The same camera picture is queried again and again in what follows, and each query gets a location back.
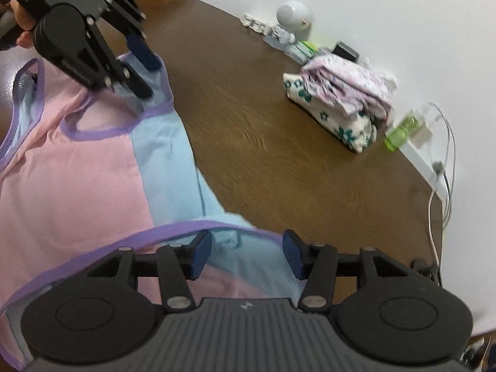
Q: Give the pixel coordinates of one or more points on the green spray bottle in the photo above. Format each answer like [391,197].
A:
[400,133]

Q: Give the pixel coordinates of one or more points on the pink blue purple tank top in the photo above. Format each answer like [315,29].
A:
[84,173]

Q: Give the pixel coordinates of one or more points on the white charger plug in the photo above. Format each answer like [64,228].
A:
[423,134]

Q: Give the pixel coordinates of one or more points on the white power strip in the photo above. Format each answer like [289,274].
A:
[424,166]

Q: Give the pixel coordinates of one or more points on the green white small box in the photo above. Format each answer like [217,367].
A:
[302,51]

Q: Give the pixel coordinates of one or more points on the small black box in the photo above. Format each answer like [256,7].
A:
[344,51]

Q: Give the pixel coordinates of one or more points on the person left hand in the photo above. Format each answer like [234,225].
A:
[26,22]

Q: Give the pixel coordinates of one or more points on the white astronaut figurine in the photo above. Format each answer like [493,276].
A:
[292,18]

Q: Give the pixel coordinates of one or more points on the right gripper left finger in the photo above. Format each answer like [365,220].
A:
[113,307]

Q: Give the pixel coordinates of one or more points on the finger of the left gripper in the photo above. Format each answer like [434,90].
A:
[126,17]
[121,73]

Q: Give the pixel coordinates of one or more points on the white floral folded cloth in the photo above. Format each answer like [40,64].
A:
[356,132]

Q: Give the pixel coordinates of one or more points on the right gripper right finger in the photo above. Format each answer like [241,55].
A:
[380,307]

